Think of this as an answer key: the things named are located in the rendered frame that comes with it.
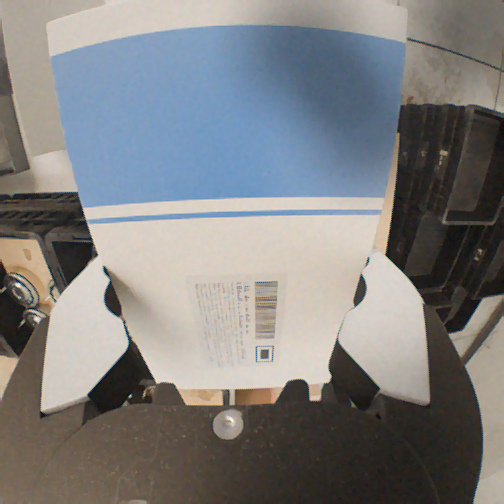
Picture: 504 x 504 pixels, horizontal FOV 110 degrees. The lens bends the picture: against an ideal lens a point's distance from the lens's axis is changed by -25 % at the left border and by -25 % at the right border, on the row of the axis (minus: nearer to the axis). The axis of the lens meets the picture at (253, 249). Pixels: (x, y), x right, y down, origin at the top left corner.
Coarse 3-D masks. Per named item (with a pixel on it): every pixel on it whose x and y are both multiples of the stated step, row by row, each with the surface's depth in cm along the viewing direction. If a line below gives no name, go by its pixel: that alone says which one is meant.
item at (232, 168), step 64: (128, 0) 5; (192, 0) 5; (256, 0) 5; (320, 0) 5; (64, 64) 6; (128, 64) 6; (192, 64) 6; (256, 64) 6; (320, 64) 6; (384, 64) 6; (64, 128) 7; (128, 128) 7; (192, 128) 7; (256, 128) 7; (320, 128) 7; (384, 128) 7; (128, 192) 8; (192, 192) 8; (256, 192) 8; (320, 192) 8; (384, 192) 8; (128, 256) 9; (192, 256) 10; (256, 256) 10; (320, 256) 10; (128, 320) 11; (192, 320) 11; (256, 320) 12; (320, 320) 12; (192, 384) 15; (256, 384) 15
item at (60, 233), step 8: (48, 232) 31; (56, 232) 30; (64, 232) 31; (72, 232) 31; (80, 232) 31; (88, 232) 31; (48, 240) 31; (56, 240) 31; (64, 240) 31; (72, 240) 31; (80, 240) 31; (88, 240) 31; (48, 248) 32; (56, 256) 32; (56, 264) 33; (56, 272) 34; (64, 272) 34; (64, 280) 35; (64, 288) 36
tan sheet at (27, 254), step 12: (0, 240) 41; (12, 240) 41; (24, 240) 41; (0, 252) 42; (12, 252) 43; (24, 252) 43; (36, 252) 43; (12, 264) 44; (24, 264) 44; (36, 264) 44; (36, 276) 46; (48, 276) 46; (48, 300) 50
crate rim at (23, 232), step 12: (0, 228) 30; (12, 228) 31; (24, 228) 31; (36, 228) 31; (36, 240) 31; (48, 252) 32; (48, 264) 33; (60, 288) 36; (0, 336) 43; (12, 348) 46
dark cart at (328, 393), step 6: (330, 378) 150; (324, 384) 163; (330, 384) 149; (336, 384) 148; (324, 390) 162; (330, 390) 149; (336, 390) 142; (342, 390) 143; (324, 396) 162; (330, 396) 149; (336, 396) 138; (342, 396) 140; (336, 402) 136; (342, 402) 136; (348, 402) 136
